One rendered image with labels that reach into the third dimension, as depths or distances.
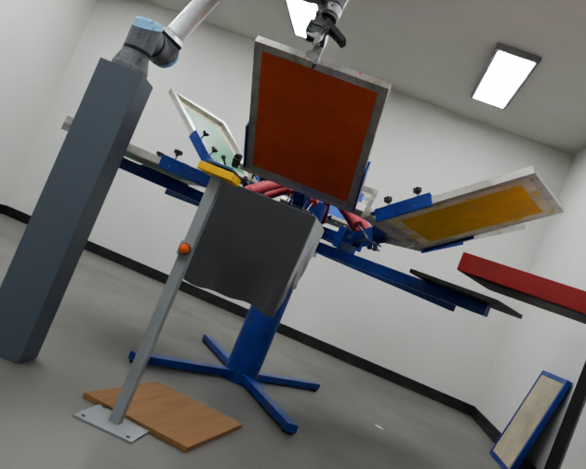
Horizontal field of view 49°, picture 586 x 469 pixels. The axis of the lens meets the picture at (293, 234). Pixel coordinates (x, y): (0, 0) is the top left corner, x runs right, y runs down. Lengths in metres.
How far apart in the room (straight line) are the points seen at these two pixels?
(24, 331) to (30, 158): 5.74
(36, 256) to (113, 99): 0.67
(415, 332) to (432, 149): 2.02
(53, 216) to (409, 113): 5.35
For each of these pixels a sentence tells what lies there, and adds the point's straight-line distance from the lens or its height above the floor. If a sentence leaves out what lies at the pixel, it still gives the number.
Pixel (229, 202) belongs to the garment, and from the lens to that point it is 2.52.
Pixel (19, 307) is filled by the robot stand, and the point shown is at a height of 0.20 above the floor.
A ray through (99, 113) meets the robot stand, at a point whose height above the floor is 1.00.
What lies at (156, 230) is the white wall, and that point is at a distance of 7.50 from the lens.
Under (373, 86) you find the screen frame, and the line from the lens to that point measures 2.62.
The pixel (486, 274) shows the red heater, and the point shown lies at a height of 1.04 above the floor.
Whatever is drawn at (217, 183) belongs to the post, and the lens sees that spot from 2.25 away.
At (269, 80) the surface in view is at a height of 1.43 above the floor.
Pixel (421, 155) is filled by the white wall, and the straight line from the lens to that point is 7.27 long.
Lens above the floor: 0.74
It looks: 3 degrees up
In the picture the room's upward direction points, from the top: 23 degrees clockwise
